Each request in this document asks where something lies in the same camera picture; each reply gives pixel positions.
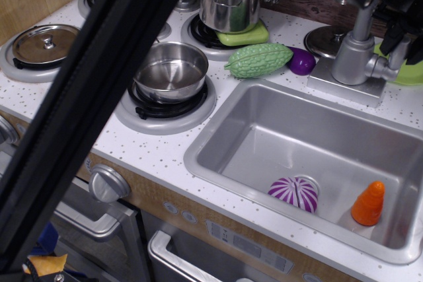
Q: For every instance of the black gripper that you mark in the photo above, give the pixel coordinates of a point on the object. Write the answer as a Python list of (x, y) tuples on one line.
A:
[(400, 16)]

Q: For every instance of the silver faucet lever handle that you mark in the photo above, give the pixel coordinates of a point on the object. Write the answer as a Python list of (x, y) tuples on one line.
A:
[(380, 67)]

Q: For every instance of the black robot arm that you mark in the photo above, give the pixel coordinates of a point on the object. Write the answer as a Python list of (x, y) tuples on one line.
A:
[(77, 115)]

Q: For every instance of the lime green plate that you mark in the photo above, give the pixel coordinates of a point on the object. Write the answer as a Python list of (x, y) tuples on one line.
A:
[(408, 74)]

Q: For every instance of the silver toy faucet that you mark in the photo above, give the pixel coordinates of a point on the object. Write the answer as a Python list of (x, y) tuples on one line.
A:
[(344, 76)]

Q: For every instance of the steel lid behind faucet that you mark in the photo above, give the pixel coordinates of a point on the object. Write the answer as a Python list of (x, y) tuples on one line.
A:
[(325, 41)]

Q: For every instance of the purple eggplant toy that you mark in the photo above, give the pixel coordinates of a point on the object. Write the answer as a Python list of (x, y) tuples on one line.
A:
[(302, 62)]

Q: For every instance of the silver toy sink basin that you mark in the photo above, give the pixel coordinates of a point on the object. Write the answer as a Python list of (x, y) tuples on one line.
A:
[(264, 132)]

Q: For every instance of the green sponge toy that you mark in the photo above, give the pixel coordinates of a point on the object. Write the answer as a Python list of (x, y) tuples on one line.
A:
[(257, 35)]

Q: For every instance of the green bitter melon toy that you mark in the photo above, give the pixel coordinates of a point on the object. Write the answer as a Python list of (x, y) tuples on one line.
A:
[(257, 60)]

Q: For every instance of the orange carrot toy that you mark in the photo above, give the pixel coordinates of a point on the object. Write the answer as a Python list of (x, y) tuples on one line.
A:
[(368, 207)]

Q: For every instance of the tall steel pot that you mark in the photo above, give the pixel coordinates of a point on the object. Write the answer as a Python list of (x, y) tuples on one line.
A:
[(230, 16)]

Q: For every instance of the purple striped onion toy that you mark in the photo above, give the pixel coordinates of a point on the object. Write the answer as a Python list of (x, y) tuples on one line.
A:
[(296, 191)]

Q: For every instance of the back right stove burner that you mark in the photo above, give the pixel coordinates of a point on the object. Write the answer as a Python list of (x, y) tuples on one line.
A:
[(196, 33)]

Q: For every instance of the silver stove knob back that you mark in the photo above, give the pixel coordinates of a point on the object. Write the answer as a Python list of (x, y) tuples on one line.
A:
[(186, 6)]

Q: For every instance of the silver stove knob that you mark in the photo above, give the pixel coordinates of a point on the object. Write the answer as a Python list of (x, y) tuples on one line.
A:
[(164, 33), (186, 6)]

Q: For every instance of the steel saucepan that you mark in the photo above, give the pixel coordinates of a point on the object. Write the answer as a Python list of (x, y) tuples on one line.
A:
[(172, 72)]

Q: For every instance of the silver stove knob middle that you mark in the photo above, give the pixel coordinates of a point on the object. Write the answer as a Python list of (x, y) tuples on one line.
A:
[(164, 33)]

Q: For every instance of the front right stove burner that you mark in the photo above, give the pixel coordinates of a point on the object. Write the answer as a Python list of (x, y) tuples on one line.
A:
[(143, 115)]

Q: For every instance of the silver oven knob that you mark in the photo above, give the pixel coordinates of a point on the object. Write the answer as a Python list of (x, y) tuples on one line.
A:
[(107, 185)]

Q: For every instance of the steel lid on burner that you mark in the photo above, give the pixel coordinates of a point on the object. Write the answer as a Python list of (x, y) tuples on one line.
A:
[(44, 45)]

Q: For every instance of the front left stove burner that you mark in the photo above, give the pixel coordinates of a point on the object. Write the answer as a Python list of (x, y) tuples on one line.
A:
[(13, 69)]

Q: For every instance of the blue object on floor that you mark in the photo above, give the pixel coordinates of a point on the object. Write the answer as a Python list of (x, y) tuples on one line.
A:
[(46, 242)]

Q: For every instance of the yellow cloth on floor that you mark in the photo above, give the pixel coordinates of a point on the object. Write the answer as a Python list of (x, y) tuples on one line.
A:
[(45, 265)]

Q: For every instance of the silver oven door handle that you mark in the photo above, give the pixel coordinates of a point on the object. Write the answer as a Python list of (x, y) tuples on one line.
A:
[(101, 229)]

